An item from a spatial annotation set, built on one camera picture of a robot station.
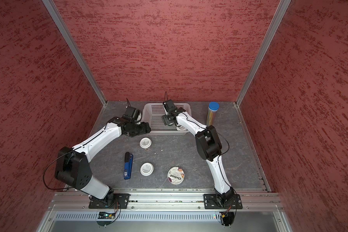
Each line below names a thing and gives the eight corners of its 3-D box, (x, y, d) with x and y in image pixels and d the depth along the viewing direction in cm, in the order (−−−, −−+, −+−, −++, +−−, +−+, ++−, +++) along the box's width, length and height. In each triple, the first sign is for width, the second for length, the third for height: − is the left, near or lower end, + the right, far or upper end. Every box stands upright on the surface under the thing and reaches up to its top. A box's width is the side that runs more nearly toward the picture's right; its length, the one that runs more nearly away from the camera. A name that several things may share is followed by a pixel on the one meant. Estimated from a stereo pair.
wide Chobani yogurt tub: (167, 185, 81) (167, 183, 77) (168, 169, 87) (167, 166, 82) (184, 185, 81) (184, 183, 77) (184, 169, 87) (184, 166, 82)
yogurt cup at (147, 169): (141, 178, 84) (139, 174, 77) (143, 167, 88) (141, 162, 82) (153, 178, 84) (152, 174, 77) (155, 167, 88) (153, 162, 82)
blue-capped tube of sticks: (205, 126, 108) (210, 108, 91) (204, 120, 112) (209, 101, 95) (213, 127, 108) (220, 108, 92) (212, 120, 112) (218, 101, 95)
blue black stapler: (125, 179, 83) (122, 177, 79) (127, 155, 93) (125, 152, 89) (132, 178, 83) (129, 176, 80) (133, 154, 93) (131, 151, 89)
